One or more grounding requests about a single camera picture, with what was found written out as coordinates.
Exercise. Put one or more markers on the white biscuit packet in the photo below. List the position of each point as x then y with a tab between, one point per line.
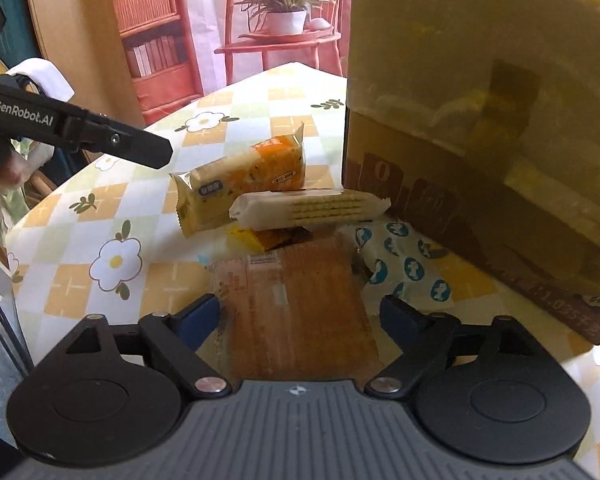
310	207

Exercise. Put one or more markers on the white cloth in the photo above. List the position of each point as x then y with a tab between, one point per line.
45	75

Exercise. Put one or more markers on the cardboard box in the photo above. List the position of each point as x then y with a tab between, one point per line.
480	110

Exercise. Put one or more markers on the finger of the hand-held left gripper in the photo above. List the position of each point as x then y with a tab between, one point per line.
140	147

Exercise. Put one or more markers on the printed backdrop cloth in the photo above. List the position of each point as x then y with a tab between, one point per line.
205	35

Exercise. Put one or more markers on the yellow orange cracker packet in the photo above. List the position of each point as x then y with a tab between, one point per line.
250	170

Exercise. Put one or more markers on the clear brown snack packet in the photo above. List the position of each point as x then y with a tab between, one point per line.
300	310

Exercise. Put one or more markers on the small yellow packet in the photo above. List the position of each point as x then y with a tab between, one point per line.
245	237

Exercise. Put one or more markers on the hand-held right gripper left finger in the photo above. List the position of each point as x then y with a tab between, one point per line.
200	317

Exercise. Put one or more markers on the white blue print packet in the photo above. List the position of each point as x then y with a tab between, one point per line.
405	260

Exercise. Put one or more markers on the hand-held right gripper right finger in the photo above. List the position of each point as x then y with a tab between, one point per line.
397	317

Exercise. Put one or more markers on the wooden panel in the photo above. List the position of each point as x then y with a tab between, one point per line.
80	35

